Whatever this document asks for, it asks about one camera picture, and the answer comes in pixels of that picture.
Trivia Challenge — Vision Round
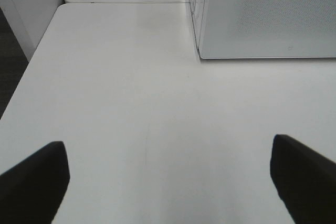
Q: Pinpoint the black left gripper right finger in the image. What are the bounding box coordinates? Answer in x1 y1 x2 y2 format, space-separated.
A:
270 134 335 223

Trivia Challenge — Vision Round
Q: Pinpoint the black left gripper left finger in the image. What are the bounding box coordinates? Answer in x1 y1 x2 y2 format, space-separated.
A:
1 141 70 223

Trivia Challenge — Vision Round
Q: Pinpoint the white microwave door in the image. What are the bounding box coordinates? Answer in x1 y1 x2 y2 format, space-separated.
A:
198 0 335 59

